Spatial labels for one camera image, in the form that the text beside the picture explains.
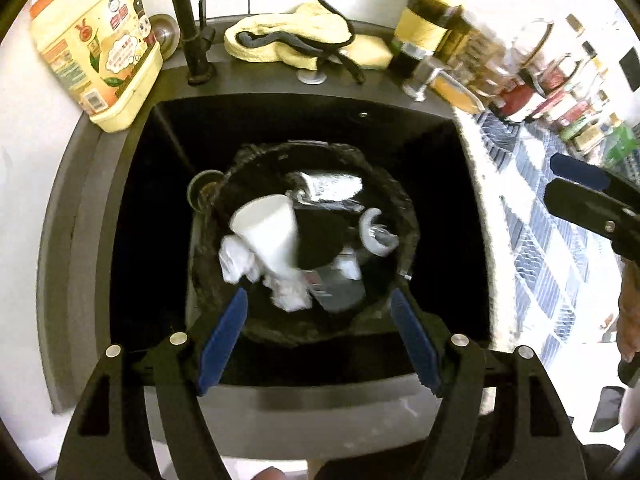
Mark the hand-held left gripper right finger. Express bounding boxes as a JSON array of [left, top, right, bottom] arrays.
[[389, 287, 589, 480]]

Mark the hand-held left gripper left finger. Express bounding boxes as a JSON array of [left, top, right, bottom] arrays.
[[55, 286, 251, 480]]

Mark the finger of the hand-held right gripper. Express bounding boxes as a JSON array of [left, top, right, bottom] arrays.
[[543, 177, 640, 243], [549, 152, 613, 193]]

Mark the large white tissue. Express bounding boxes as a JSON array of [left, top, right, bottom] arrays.
[[218, 234, 262, 284]]

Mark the small white tissue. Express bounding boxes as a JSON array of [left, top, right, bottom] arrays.
[[269, 274, 315, 314]]

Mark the white paper cup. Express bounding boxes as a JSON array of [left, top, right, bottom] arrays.
[[229, 193, 302, 282]]

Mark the black-lined trash bin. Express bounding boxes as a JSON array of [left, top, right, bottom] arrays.
[[187, 141, 420, 347]]

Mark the silver foil bag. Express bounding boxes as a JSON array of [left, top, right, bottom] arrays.
[[284, 170, 367, 214]]

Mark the person's right hand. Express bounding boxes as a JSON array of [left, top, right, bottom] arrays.
[[616, 255, 640, 363]]

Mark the green plastic bottle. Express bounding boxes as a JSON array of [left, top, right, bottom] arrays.
[[601, 124, 640, 172]]

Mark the blue patterned lace-edged tablecloth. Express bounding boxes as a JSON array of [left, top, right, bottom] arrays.
[[452, 105, 640, 366]]

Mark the black kitchen sink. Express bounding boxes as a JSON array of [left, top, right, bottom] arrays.
[[37, 19, 501, 461]]

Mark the large yellow oil bottle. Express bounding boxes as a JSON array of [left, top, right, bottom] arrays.
[[436, 12, 507, 113]]

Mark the metal sink drain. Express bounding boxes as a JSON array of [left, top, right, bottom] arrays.
[[187, 170, 224, 212]]

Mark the metal soap dispenser pump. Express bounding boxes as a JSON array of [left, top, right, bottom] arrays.
[[402, 55, 487, 113]]

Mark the yellow-label olive oil bottle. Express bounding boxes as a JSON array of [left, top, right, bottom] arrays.
[[389, 0, 481, 83]]

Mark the yellow sponge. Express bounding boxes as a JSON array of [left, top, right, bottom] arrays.
[[345, 35, 393, 71]]

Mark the round metal disc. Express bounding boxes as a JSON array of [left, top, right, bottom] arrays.
[[151, 12, 180, 59]]

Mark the yellow black-trimmed cleaning cloth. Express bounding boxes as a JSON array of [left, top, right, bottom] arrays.
[[223, 0, 367, 85]]

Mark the black faucet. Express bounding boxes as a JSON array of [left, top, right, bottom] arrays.
[[164, 0, 217, 87]]

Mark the yellow dish soap bottle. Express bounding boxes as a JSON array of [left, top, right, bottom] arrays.
[[29, 0, 165, 134]]

